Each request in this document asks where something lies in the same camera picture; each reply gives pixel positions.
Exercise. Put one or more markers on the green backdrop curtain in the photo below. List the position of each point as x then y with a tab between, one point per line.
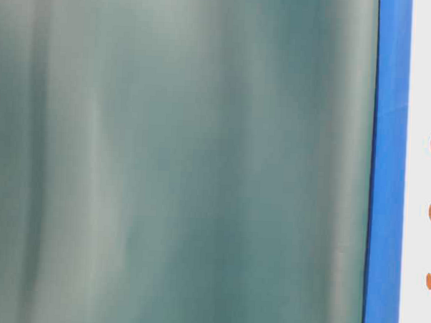
185	161

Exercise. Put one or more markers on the blue mat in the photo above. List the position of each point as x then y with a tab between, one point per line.
387	185

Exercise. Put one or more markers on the white paper sheet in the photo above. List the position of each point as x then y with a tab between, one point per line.
415	300

